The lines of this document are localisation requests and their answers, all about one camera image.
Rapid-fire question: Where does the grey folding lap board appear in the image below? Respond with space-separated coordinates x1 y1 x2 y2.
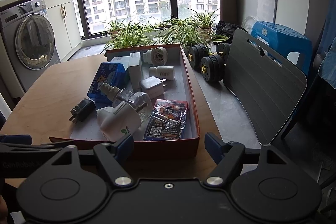
223 29 307 144

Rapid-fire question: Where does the spider plant white pot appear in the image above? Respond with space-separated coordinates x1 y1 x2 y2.
102 20 157 52

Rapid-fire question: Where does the spider plant terracotta pot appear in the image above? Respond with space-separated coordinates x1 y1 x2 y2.
104 18 126 36

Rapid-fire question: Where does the white fan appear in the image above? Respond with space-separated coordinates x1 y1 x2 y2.
241 16 258 34

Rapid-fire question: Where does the black bag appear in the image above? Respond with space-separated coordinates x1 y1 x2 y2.
215 20 246 44

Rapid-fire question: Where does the white cube charger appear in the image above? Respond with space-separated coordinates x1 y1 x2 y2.
139 76 166 99

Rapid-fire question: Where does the brown rolled mat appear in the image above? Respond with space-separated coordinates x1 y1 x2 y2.
219 0 238 24

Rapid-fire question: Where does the right spider plant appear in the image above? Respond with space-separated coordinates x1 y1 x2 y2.
157 8 229 49

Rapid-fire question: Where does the blue plastic stool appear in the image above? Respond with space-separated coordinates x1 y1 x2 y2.
251 21 313 75

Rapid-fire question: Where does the white power adapter box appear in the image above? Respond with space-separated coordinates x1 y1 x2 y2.
128 52 142 91

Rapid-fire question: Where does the orange cardboard box tray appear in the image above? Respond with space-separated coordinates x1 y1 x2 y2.
49 43 201 159

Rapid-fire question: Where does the clear repellent liquid bottle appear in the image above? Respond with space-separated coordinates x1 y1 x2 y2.
101 83 153 122

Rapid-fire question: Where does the black dumbbell front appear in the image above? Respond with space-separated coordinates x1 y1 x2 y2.
201 52 226 83

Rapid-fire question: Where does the white plug heater green button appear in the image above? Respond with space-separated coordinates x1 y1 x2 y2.
143 47 168 66

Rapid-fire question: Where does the teal adhesive bandages box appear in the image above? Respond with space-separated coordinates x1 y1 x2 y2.
110 56 130 70

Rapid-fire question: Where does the black dumbbell rear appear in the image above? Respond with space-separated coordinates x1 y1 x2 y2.
186 42 231 71

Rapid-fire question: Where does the blue translucent plastic box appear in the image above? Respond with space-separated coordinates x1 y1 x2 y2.
87 62 129 106

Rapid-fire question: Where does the black dumbbell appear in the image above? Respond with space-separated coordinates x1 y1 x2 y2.
201 52 226 83
186 42 231 71

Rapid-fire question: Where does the red playing card box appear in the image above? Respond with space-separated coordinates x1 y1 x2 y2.
143 99 189 141

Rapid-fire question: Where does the small white pill bottle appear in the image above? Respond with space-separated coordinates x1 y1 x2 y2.
149 66 174 81

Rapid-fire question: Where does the person left hand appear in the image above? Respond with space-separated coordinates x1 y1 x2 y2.
0 196 8 224

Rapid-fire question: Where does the white cabinet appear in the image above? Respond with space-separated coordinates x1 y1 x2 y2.
45 0 81 62

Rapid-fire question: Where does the black power adapter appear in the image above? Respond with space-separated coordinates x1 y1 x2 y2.
69 98 96 123

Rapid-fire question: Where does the grey front-load washing machine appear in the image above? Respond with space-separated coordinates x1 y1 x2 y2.
1 0 60 98

